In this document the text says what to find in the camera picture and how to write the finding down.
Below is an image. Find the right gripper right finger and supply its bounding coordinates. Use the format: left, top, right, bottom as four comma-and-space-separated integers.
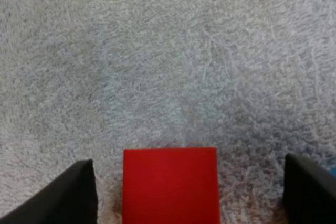
281, 153, 336, 224

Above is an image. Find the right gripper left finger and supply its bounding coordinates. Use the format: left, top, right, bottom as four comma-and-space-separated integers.
0, 158, 99, 224

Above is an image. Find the red cube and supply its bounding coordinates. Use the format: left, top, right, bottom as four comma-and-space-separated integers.
122, 147, 221, 224

